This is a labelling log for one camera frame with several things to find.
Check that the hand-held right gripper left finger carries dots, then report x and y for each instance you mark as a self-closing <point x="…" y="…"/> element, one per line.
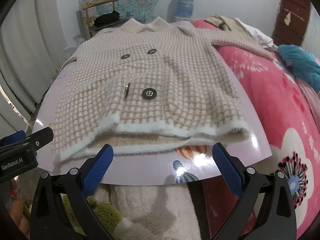
<point x="98" y="171"/>

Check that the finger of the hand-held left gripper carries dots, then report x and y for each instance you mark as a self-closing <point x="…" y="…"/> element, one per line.
<point x="40" y="136"/>

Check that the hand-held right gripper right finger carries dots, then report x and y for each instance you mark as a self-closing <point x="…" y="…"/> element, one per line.
<point x="227" y="171"/>

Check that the beige white checked coat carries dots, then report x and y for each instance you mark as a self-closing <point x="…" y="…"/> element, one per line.
<point x="150" y="80"/>

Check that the pink printed glossy mat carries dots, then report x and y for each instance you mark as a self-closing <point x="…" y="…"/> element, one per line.
<point x="150" y="171"/>

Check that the white green fluffy blanket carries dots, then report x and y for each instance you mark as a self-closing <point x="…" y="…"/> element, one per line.
<point x="150" y="205"/>

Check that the white curtain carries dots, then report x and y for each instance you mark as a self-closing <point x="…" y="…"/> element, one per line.
<point x="30" y="55"/>

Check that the pink floral blanket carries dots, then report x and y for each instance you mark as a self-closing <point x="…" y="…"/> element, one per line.
<point x="262" y="92"/>

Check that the wooden chair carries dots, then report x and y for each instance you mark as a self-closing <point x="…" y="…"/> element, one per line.
<point x="88" y="12"/>

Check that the teal cloth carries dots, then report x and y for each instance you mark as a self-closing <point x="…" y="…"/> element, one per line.
<point x="300" y="60"/>

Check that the black bag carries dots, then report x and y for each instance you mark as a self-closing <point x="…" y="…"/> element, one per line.
<point x="107" y="18"/>

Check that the white cloth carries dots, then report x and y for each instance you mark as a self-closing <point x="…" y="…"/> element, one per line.
<point x="257" y="36"/>

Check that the white water dispenser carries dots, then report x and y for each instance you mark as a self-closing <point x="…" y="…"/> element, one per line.
<point x="182" y="19"/>

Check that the hanging beige sock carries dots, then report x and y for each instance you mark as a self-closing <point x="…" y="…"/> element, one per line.
<point x="288" y="19"/>

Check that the blue water bottle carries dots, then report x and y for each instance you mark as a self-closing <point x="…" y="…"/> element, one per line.
<point x="185" y="3"/>

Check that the brown door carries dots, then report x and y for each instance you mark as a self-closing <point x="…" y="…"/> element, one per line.
<point x="292" y="10"/>

